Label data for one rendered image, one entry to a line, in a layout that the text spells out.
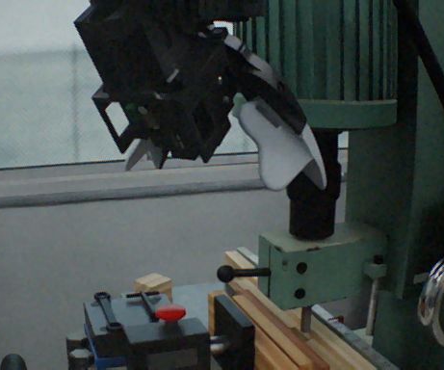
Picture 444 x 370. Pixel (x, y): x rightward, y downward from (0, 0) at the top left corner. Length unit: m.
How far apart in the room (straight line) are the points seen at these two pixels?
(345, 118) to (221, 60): 0.20
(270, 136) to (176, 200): 1.60
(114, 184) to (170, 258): 0.33
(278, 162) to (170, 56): 0.10
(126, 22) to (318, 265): 0.38
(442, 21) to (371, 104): 0.14
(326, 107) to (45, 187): 1.47
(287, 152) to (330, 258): 0.24
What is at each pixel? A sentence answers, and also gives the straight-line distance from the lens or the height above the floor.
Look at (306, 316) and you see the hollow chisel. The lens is 0.68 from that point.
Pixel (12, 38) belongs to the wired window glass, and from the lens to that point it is 1.95.
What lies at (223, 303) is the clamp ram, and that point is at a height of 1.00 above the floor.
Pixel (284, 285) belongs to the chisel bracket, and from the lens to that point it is 0.62.
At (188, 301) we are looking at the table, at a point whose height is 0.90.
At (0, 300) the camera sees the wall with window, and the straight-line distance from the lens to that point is 2.05.
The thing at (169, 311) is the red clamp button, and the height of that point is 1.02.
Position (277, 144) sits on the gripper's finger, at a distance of 0.40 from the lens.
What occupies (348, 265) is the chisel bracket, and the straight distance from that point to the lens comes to 0.65.
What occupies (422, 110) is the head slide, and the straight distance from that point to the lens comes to 0.62.
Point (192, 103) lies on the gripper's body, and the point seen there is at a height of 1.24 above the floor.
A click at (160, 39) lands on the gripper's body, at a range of 0.35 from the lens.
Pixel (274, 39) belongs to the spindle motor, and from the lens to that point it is 0.55.
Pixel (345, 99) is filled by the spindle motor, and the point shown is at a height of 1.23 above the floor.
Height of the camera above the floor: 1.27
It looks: 13 degrees down
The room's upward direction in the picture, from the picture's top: straight up
